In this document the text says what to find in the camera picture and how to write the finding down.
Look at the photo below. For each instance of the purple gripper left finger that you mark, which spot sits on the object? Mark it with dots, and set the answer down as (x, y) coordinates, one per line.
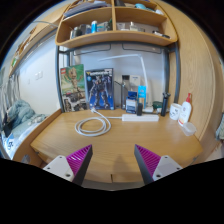
(79, 162)

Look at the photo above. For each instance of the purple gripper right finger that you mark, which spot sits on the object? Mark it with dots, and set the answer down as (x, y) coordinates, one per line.
(147, 162)

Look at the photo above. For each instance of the black charger plug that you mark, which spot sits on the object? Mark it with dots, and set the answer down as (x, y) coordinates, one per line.
(139, 109)

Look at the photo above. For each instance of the white power strip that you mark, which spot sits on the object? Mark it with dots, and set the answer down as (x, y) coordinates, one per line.
(142, 118)

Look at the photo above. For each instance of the small clear plastic container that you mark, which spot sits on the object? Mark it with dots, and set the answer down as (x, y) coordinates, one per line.
(188, 129)

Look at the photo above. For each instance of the white mug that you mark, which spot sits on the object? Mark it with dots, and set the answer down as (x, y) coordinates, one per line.
(174, 111)

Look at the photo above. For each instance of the white lotion pump bottle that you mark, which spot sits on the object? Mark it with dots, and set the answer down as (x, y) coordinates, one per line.
(185, 110)

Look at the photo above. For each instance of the blue product box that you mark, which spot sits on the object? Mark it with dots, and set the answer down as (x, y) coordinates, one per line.
(131, 102)

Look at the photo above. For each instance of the black electric shaver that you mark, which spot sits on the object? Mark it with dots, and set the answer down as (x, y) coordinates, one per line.
(166, 96)

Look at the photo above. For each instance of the bed with teal blanket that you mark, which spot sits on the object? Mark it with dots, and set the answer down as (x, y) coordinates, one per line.
(19, 120)

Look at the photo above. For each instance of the light blue package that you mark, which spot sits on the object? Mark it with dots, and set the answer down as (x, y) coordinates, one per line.
(142, 95)

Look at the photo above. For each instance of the Groot Lego box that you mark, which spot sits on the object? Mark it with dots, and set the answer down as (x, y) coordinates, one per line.
(73, 88)

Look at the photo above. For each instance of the blue robot model box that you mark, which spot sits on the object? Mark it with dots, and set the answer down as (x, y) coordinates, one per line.
(100, 88)

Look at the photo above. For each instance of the white box behind lamp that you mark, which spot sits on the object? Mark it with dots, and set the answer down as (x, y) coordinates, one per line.
(131, 82)

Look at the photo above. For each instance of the blue can on shelf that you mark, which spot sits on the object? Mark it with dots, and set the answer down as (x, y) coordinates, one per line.
(94, 27)

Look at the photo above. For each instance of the wooden wall shelf unit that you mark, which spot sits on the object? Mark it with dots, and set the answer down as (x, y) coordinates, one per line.
(141, 21)

